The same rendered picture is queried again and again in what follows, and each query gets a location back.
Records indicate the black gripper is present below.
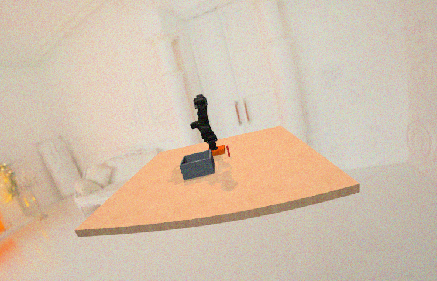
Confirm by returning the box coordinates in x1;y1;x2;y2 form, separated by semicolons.
197;116;211;142

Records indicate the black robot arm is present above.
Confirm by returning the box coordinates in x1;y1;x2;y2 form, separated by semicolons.
190;94;218;151

